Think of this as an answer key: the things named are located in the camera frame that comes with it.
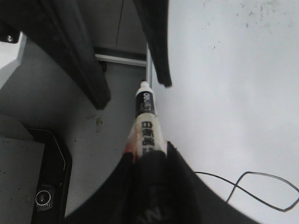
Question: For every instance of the aluminium whiteboard frame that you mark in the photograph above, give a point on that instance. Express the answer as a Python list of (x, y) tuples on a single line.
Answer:
[(128, 58)]

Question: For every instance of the black whiteboard marker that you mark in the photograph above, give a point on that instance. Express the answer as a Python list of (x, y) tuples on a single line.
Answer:
[(146, 133)]

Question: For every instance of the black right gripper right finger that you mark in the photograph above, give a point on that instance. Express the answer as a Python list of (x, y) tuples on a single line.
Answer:
[(153, 15)]

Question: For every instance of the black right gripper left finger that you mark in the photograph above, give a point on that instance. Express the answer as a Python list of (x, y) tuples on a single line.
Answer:
[(58, 28)]

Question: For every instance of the white whiteboard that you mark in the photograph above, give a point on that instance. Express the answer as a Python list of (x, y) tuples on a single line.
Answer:
[(233, 108)]

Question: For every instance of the black device with round lens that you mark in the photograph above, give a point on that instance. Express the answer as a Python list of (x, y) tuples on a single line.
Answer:
[(54, 178)]

